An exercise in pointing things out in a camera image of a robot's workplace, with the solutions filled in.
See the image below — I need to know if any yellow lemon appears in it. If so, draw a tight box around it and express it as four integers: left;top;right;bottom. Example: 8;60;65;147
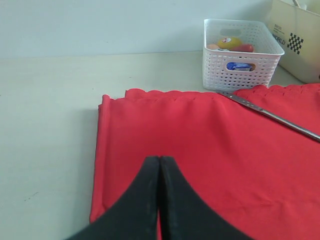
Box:
217;36;243;50

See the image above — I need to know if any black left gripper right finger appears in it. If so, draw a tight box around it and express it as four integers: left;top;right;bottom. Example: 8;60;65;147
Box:
159;156;250;240

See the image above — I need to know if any white perforated plastic basket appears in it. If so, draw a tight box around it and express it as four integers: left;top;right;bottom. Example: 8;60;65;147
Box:
202;18;285;92

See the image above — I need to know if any blue white milk carton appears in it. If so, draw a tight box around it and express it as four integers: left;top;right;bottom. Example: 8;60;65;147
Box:
226;50;253;72

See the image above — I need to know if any stainless steel knife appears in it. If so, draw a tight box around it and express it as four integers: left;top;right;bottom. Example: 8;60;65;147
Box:
215;90;320;143

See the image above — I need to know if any red strawberry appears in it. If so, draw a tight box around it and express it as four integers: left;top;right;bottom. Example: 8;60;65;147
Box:
230;44;255;53

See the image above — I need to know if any red scalloped table cloth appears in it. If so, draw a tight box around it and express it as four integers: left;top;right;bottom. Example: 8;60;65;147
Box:
89;89;320;240

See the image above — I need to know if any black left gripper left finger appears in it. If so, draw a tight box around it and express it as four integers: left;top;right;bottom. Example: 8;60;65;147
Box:
69;156;160;240

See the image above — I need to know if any brown egg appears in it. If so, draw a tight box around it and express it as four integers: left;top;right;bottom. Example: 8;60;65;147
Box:
206;44;220;50

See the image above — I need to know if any brown cardboard box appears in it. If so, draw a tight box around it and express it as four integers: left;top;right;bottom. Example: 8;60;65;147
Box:
268;0;320;84

